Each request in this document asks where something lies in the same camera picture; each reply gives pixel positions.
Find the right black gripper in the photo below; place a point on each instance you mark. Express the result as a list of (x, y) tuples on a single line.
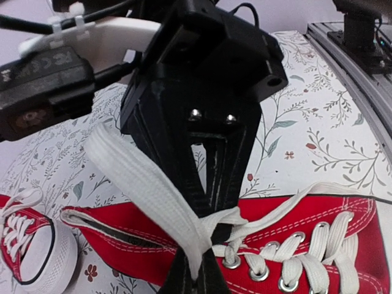
[(204, 74)]

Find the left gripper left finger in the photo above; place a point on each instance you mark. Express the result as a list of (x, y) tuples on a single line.
[(179, 280)]

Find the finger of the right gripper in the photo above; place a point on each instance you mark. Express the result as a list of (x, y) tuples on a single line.
[(232, 162)]

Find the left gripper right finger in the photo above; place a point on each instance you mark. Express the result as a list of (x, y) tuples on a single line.
[(210, 279)]

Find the red sneaker with laces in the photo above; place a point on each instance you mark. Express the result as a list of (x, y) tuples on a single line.
[(40, 252)]

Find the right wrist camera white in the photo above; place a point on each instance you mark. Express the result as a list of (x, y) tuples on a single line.
[(67, 61)]

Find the front aluminium rail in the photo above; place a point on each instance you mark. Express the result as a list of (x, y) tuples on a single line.
[(376, 88)]

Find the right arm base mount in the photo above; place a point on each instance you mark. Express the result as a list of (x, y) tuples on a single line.
[(360, 38)]

